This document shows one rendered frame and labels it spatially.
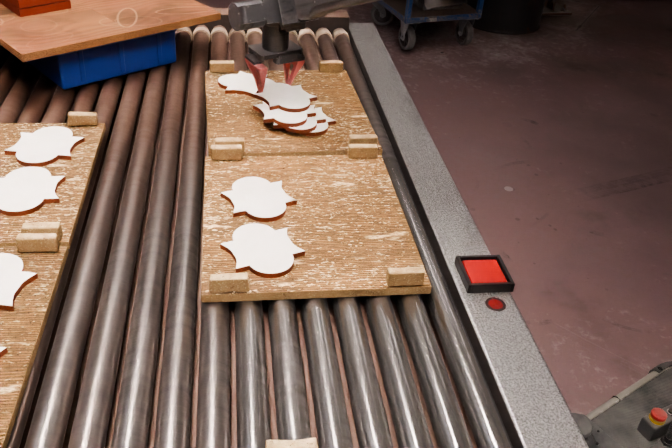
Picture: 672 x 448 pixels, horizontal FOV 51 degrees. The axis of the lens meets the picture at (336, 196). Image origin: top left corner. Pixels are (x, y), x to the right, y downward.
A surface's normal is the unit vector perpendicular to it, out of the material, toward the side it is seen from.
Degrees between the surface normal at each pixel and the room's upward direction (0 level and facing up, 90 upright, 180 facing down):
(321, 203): 0
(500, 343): 0
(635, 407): 0
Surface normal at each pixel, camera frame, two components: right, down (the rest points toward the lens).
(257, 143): 0.07, -0.84
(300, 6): -0.68, 0.28
